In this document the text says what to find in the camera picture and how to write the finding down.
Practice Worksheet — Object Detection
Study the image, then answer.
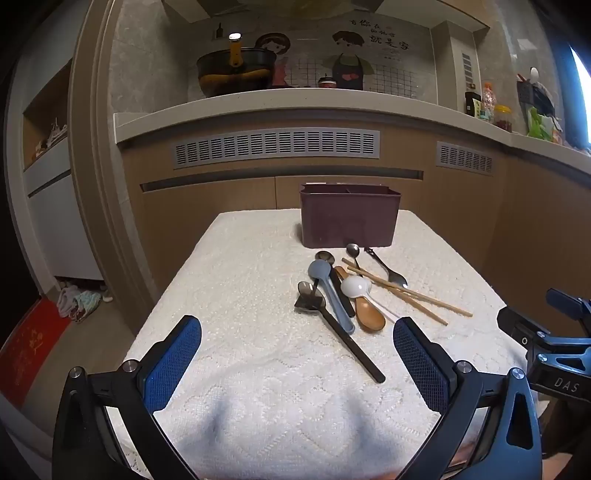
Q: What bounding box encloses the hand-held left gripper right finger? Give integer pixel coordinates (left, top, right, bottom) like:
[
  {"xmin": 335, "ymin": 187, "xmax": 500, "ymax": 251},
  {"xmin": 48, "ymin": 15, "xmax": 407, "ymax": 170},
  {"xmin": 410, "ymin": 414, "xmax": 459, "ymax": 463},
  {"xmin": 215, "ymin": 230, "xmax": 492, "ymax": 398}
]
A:
[{"xmin": 392, "ymin": 316, "xmax": 555, "ymax": 480}]

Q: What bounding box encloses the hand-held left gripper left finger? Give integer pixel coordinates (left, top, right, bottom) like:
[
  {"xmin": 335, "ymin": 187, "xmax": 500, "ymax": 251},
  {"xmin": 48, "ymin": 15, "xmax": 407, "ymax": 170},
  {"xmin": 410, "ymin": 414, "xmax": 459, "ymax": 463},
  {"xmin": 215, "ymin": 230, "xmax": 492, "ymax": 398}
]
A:
[{"xmin": 52, "ymin": 315, "xmax": 204, "ymax": 480}]

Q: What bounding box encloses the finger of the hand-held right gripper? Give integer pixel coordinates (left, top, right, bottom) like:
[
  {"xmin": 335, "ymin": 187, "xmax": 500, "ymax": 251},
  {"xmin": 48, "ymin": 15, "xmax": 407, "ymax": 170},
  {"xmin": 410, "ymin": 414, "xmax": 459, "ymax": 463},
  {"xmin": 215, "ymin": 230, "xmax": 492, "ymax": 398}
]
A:
[
  {"xmin": 497, "ymin": 308, "xmax": 591, "ymax": 354},
  {"xmin": 546, "ymin": 288, "xmax": 591, "ymax": 320}
]

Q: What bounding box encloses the wooden chopstick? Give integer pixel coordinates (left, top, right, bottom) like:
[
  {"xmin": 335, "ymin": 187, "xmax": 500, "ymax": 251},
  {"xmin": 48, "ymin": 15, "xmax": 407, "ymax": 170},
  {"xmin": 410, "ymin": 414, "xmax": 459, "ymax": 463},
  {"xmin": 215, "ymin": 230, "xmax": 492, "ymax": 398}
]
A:
[
  {"xmin": 342, "ymin": 257, "xmax": 449, "ymax": 326},
  {"xmin": 347, "ymin": 265, "xmax": 474, "ymax": 317}
]

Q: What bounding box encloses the brown wooden spoon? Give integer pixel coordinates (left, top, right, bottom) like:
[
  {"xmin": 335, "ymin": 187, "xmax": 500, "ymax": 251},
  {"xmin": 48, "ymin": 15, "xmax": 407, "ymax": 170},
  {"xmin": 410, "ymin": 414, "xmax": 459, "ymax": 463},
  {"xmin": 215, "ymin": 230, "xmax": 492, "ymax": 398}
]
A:
[{"xmin": 334, "ymin": 266, "xmax": 386, "ymax": 333}]

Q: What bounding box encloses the white plastic spoon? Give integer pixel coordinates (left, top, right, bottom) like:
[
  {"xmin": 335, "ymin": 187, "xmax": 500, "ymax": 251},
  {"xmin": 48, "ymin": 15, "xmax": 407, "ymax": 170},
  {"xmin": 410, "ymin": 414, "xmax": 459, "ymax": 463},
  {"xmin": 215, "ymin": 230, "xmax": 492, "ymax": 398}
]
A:
[{"xmin": 341, "ymin": 276, "xmax": 402, "ymax": 324}]

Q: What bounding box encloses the grey-blue plastic spoon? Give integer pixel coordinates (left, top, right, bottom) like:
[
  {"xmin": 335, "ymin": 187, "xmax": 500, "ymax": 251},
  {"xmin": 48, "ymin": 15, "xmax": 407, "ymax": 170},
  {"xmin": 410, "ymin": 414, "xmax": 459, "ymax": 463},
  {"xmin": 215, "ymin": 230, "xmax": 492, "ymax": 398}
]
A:
[{"xmin": 307, "ymin": 259, "xmax": 356, "ymax": 335}]

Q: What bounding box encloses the maroon plastic utensil holder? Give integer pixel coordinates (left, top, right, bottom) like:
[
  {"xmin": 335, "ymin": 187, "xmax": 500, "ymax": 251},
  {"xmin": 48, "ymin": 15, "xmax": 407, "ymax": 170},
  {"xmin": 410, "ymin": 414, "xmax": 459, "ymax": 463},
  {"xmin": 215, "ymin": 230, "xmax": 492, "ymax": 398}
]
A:
[{"xmin": 298, "ymin": 183, "xmax": 403, "ymax": 250}]

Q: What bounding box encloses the metal fork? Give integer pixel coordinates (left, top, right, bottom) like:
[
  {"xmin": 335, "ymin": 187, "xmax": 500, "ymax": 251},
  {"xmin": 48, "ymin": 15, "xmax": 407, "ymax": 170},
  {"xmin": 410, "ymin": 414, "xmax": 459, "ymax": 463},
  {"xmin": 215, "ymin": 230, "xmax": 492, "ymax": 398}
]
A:
[{"xmin": 364, "ymin": 248, "xmax": 408, "ymax": 289}]

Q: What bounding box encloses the white textured table cloth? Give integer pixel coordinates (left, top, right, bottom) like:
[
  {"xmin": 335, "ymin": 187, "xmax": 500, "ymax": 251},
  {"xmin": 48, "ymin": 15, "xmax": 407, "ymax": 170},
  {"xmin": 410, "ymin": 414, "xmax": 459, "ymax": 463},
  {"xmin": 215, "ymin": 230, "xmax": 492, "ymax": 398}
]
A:
[{"xmin": 111, "ymin": 209, "xmax": 550, "ymax": 480}]

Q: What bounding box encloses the pile of clothes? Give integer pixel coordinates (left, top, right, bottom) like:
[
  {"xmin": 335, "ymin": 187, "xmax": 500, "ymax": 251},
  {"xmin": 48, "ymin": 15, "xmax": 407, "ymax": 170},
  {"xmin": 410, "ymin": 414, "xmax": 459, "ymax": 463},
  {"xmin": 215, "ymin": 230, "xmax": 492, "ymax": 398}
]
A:
[{"xmin": 56, "ymin": 284, "xmax": 112, "ymax": 324}]

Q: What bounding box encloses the small metal spoon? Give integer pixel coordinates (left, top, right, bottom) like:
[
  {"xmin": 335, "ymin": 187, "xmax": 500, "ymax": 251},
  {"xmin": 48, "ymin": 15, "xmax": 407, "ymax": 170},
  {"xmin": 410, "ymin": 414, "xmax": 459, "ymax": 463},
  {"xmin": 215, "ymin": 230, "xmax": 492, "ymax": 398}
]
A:
[{"xmin": 346, "ymin": 243, "xmax": 365, "ymax": 278}]

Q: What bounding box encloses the red floor mat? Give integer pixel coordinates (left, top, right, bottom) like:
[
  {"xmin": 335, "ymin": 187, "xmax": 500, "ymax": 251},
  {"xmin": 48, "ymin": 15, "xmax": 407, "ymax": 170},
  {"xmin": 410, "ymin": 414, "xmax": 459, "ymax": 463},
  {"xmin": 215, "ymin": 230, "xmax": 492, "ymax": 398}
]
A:
[{"xmin": 0, "ymin": 298, "xmax": 71, "ymax": 408}]

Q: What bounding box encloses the wooden kitchen cabinet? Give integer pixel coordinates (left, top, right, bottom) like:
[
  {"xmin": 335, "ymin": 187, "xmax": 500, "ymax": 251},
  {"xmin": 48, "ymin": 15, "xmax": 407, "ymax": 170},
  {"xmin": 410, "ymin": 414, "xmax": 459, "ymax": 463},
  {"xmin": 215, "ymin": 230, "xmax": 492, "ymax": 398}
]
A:
[{"xmin": 136, "ymin": 122, "xmax": 591, "ymax": 333}]

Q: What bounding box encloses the small grey vent grille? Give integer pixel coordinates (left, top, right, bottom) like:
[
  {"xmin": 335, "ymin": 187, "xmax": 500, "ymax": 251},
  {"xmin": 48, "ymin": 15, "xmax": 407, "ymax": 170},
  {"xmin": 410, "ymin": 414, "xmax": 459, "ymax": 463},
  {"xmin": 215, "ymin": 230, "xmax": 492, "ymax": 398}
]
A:
[{"xmin": 436, "ymin": 141, "xmax": 495, "ymax": 175}]

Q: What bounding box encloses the green packet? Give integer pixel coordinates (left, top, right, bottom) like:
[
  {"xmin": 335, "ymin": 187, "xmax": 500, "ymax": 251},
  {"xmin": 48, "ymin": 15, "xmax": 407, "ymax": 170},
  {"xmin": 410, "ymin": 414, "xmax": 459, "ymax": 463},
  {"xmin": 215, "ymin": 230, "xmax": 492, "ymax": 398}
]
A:
[{"xmin": 526, "ymin": 107, "xmax": 563, "ymax": 140}]

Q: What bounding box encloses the white shelf unit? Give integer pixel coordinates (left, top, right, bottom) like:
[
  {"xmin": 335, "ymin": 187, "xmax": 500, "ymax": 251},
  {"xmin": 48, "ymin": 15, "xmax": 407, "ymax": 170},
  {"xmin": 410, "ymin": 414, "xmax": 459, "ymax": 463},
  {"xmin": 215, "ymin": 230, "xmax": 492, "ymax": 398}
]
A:
[{"xmin": 7, "ymin": 60, "xmax": 105, "ymax": 296}]

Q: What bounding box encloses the orange-capped plastic bottle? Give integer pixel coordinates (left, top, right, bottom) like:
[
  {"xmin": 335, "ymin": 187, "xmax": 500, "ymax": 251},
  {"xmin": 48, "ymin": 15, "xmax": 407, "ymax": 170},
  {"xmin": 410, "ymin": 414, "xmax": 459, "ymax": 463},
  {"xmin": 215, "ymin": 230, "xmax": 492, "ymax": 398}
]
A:
[{"xmin": 481, "ymin": 82, "xmax": 496, "ymax": 123}]

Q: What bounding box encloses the large grey vent grille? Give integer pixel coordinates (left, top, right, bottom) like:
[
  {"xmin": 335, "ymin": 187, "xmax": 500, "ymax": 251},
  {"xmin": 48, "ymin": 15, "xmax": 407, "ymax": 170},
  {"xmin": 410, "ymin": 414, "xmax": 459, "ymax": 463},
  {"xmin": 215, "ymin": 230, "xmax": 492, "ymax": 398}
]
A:
[{"xmin": 173, "ymin": 129, "xmax": 382, "ymax": 169}]

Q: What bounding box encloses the grey stone kitchen counter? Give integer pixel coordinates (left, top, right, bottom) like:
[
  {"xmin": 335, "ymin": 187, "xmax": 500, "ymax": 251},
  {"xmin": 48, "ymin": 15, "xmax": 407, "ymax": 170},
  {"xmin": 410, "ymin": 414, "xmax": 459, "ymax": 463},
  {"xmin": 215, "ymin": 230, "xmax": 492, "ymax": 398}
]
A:
[{"xmin": 113, "ymin": 88, "xmax": 591, "ymax": 175}]

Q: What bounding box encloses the black wok yellow handle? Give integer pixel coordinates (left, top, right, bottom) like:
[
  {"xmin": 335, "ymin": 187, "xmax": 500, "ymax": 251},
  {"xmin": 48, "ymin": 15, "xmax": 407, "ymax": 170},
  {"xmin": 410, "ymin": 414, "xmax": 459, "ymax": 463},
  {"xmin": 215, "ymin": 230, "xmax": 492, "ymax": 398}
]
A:
[{"xmin": 196, "ymin": 33, "xmax": 278, "ymax": 99}]

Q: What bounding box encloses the cartoon wall poster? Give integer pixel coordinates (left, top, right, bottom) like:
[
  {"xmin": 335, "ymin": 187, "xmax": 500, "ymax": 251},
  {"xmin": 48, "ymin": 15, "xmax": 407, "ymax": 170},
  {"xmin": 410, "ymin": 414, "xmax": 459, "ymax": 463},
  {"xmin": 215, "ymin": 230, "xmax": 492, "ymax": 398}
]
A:
[{"xmin": 210, "ymin": 16, "xmax": 435, "ymax": 100}]

